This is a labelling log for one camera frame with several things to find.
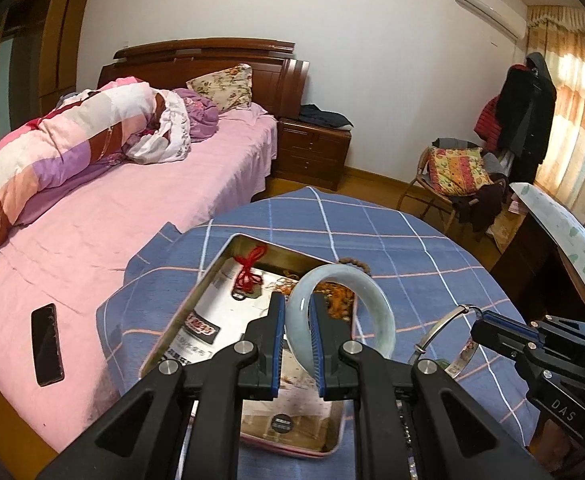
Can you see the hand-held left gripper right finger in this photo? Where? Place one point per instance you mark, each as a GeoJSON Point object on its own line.
{"type": "Point", "coordinates": [317, 345]}

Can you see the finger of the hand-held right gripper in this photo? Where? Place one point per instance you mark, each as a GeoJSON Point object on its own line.
{"type": "Point", "coordinates": [502, 334]}

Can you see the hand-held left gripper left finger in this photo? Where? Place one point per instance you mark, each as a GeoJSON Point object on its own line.
{"type": "Point", "coordinates": [278, 340]}

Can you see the silver bangle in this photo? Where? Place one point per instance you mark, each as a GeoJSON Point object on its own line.
{"type": "Point", "coordinates": [440, 325]}

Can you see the pale green jade bangle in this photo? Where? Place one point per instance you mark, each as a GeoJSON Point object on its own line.
{"type": "Point", "coordinates": [372, 290]}

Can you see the pink metal tin box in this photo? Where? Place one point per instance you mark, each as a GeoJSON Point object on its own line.
{"type": "Point", "coordinates": [292, 449]}

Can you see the orange bead jewelry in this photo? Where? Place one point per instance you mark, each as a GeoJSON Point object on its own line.
{"type": "Point", "coordinates": [342, 305]}

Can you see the white printed leaflet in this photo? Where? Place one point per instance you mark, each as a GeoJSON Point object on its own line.
{"type": "Point", "coordinates": [217, 305]}

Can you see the dark wooden desk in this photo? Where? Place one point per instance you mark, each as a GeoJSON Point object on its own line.
{"type": "Point", "coordinates": [527, 260]}

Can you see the blue plaid tablecloth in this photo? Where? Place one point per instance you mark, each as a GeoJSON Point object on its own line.
{"type": "Point", "coordinates": [397, 260]}

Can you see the white printed desk cover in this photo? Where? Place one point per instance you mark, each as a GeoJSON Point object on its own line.
{"type": "Point", "coordinates": [562, 230]}

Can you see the dark brown garment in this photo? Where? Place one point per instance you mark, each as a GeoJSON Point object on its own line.
{"type": "Point", "coordinates": [482, 205]}

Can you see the wooden chair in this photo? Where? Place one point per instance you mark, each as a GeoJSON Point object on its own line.
{"type": "Point", "coordinates": [412, 192]}

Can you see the colourful patterned cushion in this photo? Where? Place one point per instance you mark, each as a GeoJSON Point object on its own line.
{"type": "Point", "coordinates": [460, 170]}

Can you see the wooden nightstand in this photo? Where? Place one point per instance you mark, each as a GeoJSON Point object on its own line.
{"type": "Point", "coordinates": [312, 152]}

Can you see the wooden bed with pink sheet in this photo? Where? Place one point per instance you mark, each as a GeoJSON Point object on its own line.
{"type": "Point", "coordinates": [122, 220]}

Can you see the red hanging jacket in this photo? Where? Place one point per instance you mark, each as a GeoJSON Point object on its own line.
{"type": "Point", "coordinates": [487, 125]}

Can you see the black hanging coat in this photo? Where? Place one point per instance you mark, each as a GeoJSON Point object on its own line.
{"type": "Point", "coordinates": [527, 110]}

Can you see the dark folded garment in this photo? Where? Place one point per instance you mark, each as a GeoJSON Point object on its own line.
{"type": "Point", "coordinates": [322, 116]}

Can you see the black smartphone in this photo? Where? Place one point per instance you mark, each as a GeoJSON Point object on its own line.
{"type": "Point", "coordinates": [47, 345]}

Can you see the yellow patterned curtain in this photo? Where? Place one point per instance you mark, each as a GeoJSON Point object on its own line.
{"type": "Point", "coordinates": [577, 110]}

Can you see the purple blanket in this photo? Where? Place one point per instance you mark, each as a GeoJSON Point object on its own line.
{"type": "Point", "coordinates": [200, 115]}

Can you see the floral pillow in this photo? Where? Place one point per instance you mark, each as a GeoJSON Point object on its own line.
{"type": "Point", "coordinates": [222, 85]}

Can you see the pink patchwork quilt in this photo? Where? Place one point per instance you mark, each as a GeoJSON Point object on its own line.
{"type": "Point", "coordinates": [47, 150]}

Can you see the white air conditioner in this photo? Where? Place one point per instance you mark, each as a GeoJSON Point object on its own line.
{"type": "Point", "coordinates": [487, 5]}

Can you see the wooden wardrobe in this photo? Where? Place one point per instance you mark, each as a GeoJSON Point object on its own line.
{"type": "Point", "coordinates": [47, 35]}

